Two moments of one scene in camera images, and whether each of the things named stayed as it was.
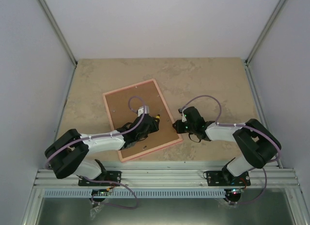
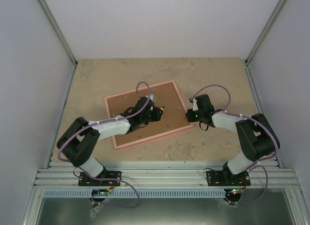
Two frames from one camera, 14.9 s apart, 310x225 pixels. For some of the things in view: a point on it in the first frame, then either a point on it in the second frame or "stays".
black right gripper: x=179 y=130 → x=189 y=115
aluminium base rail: x=174 y=175 stays
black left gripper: x=154 y=127 → x=156 y=117
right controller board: x=232 y=195 stays
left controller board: x=99 y=192 stays
